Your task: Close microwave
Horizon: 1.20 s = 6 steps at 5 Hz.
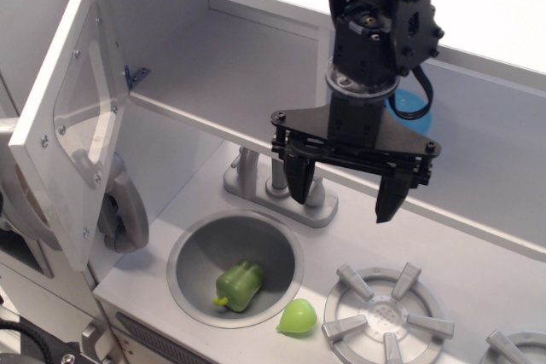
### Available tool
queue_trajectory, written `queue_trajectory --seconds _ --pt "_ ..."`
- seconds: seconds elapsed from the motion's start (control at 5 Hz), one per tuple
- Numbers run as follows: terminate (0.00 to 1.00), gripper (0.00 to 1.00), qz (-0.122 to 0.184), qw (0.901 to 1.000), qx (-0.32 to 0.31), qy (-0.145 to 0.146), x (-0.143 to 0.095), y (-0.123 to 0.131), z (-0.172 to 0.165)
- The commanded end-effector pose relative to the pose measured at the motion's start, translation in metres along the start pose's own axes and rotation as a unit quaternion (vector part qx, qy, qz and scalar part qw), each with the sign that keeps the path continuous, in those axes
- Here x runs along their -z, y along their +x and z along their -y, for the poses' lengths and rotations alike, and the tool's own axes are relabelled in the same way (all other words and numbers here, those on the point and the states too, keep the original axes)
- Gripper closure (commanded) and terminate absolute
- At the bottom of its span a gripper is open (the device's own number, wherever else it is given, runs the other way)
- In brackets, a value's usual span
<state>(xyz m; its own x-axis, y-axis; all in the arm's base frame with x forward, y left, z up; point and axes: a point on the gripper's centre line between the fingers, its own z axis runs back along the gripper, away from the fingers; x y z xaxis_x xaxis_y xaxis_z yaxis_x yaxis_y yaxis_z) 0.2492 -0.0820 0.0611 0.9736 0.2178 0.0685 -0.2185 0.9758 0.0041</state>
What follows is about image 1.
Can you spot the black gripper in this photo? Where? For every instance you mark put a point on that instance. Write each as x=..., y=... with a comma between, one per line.
x=355, y=135

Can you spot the white microwave door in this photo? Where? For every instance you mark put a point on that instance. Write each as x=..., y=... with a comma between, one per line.
x=66, y=136

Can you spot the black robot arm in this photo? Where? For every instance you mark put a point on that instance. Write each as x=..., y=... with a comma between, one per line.
x=376, y=43

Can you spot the grey toy faucet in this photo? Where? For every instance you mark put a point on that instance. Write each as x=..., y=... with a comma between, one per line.
x=267, y=185

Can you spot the grey toy stove burner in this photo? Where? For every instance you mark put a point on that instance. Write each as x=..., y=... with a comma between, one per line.
x=382, y=315

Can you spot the light green toy pear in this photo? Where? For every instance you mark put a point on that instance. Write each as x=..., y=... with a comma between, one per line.
x=299, y=317

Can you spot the green toy bell pepper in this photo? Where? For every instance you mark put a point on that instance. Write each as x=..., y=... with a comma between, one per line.
x=236, y=287

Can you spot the silver round sink basin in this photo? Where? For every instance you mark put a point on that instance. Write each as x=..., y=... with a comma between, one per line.
x=214, y=244

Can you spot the dark oven vent grille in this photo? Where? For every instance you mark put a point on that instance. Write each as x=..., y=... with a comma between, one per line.
x=158, y=343

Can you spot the grey toy wall phone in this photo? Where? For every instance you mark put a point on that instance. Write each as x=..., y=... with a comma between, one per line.
x=122, y=219

